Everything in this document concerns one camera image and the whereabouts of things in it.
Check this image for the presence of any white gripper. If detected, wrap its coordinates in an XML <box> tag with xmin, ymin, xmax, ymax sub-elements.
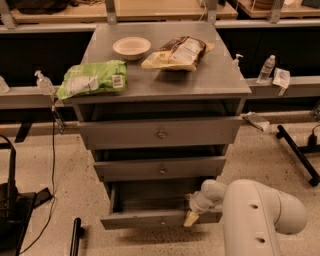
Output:
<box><xmin>183</xmin><ymin>191</ymin><xmax>213</xmax><ymax>227</ymax></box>

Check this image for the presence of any grey bottom drawer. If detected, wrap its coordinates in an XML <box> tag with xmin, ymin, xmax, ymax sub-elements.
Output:
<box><xmin>100</xmin><ymin>181</ymin><xmax>224</xmax><ymax>231</ymax></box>

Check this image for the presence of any grey drawer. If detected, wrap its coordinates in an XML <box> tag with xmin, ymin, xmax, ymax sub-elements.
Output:
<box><xmin>94</xmin><ymin>156</ymin><xmax>226</xmax><ymax>182</ymax></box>
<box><xmin>100</xmin><ymin>181</ymin><xmax>224</xmax><ymax>231</ymax></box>
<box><xmin>79</xmin><ymin>117</ymin><xmax>242</xmax><ymax>150</ymax></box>

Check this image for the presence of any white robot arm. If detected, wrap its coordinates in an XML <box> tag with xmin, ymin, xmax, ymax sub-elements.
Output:
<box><xmin>184</xmin><ymin>179</ymin><xmax>307</xmax><ymax>256</ymax></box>

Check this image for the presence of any grey middle drawer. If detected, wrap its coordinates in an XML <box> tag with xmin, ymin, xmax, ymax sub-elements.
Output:
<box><xmin>94</xmin><ymin>156</ymin><xmax>226</xmax><ymax>182</ymax></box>

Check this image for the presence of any grey drawer cabinet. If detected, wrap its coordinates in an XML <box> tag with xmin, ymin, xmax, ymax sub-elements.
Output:
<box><xmin>68</xmin><ymin>21</ymin><xmax>253</xmax><ymax>201</ymax></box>

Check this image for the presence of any grey top drawer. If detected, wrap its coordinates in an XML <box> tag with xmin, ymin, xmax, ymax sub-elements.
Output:
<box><xmin>79</xmin><ymin>117</ymin><xmax>242</xmax><ymax>150</ymax></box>

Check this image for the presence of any black tube bottom left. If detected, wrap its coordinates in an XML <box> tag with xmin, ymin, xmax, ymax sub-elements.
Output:
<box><xmin>69</xmin><ymin>217</ymin><xmax>83</xmax><ymax>256</ymax></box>

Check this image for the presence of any black stand base right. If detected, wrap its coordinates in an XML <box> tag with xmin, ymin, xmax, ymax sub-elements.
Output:
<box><xmin>276</xmin><ymin>125</ymin><xmax>320</xmax><ymax>187</ymax></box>

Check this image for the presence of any small pump bottle right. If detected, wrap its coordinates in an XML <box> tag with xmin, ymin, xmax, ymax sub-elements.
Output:
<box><xmin>233</xmin><ymin>53</ymin><xmax>244</xmax><ymax>70</ymax></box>

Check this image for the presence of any green chip bag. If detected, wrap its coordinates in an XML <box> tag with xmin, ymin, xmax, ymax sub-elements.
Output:
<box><xmin>57</xmin><ymin>60</ymin><xmax>127</xmax><ymax>100</ymax></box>

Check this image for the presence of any brown yellow snack bag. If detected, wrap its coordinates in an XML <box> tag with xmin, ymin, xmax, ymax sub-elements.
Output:
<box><xmin>141</xmin><ymin>36</ymin><xmax>215</xmax><ymax>72</ymax></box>

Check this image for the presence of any white wipe packet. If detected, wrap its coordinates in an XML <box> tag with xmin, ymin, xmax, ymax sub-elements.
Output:
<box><xmin>272</xmin><ymin>68</ymin><xmax>290</xmax><ymax>88</ymax></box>

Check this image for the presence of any clear water bottle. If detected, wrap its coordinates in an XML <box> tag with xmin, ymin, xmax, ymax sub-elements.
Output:
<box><xmin>257</xmin><ymin>55</ymin><xmax>275</xmax><ymax>83</ymax></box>

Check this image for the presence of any white paper bowl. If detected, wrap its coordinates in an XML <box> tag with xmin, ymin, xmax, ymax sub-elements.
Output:
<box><xmin>113</xmin><ymin>37</ymin><xmax>151</xmax><ymax>61</ymax></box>

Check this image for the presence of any black equipment stand left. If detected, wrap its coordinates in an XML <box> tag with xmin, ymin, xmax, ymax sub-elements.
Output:
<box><xmin>0</xmin><ymin>135</ymin><xmax>53</xmax><ymax>256</ymax></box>

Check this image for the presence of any clear sanitizer pump bottle left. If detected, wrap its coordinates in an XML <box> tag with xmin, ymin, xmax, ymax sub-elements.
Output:
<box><xmin>34</xmin><ymin>70</ymin><xmax>55</xmax><ymax>95</ymax></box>

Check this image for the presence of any clear bottle far left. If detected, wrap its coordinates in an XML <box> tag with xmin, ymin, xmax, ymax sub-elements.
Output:
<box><xmin>0</xmin><ymin>76</ymin><xmax>10</xmax><ymax>94</ymax></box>

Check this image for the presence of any black bag on shelf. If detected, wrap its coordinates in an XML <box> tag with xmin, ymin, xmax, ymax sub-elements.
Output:
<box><xmin>6</xmin><ymin>0</ymin><xmax>70</xmax><ymax>15</ymax></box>

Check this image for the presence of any folded paper packet on rail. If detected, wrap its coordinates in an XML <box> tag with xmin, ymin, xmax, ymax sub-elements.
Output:
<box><xmin>243</xmin><ymin>112</ymin><xmax>270</xmax><ymax>131</ymax></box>

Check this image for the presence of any black cable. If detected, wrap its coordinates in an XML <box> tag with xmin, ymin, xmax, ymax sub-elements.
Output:
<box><xmin>19</xmin><ymin>105</ymin><xmax>58</xmax><ymax>255</ymax></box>

